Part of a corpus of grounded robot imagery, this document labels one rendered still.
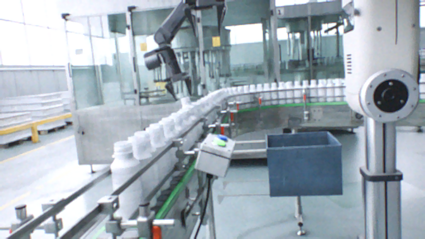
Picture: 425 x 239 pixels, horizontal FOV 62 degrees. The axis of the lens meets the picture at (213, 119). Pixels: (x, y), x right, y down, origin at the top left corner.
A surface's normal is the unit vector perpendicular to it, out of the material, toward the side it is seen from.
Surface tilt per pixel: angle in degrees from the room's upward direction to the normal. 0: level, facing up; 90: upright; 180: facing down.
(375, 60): 101
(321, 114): 90
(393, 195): 90
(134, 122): 90
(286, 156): 90
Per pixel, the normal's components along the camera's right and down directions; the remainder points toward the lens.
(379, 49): -0.11, 0.33
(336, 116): -0.43, 0.16
